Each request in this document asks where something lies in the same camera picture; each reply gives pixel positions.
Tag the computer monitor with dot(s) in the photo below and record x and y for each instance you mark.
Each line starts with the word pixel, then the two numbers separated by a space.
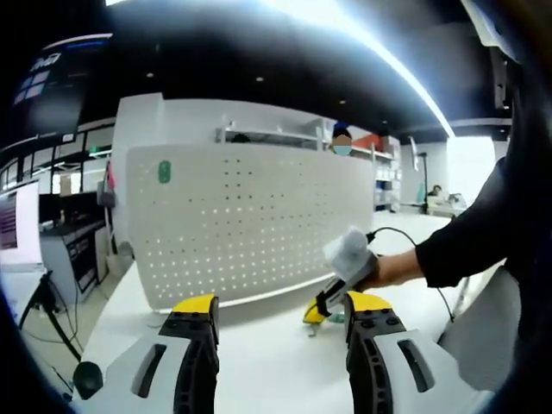
pixel 23 224

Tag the pink hanging item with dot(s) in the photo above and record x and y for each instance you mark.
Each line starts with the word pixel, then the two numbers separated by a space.
pixel 111 176

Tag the orange red box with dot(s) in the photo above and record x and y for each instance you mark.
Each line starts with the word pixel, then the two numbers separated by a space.
pixel 366 141

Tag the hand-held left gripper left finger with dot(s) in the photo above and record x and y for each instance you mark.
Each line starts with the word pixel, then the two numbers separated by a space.
pixel 129 366

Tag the ceiling light strip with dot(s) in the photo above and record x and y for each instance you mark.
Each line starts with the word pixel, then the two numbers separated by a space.
pixel 397 56

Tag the white perforated mounting plate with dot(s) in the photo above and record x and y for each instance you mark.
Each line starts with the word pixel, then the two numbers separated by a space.
pixel 259 241

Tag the grey metal shelving rack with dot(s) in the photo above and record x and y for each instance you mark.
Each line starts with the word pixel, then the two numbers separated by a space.
pixel 276 137

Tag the black tripod stand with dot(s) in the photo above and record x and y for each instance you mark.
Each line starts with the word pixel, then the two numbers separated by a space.
pixel 424 181

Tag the black equipment cabinet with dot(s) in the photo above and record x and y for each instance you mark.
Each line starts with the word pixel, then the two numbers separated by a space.
pixel 82 246

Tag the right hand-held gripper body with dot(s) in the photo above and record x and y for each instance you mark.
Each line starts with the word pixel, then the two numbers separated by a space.
pixel 351 259

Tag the dark wall display screen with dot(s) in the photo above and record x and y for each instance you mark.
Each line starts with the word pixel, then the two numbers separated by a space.
pixel 56 95

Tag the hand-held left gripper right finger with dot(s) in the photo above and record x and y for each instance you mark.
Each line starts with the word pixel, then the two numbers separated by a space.
pixel 431 371

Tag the black monitor stand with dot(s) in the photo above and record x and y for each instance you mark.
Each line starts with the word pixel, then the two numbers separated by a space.
pixel 52 315

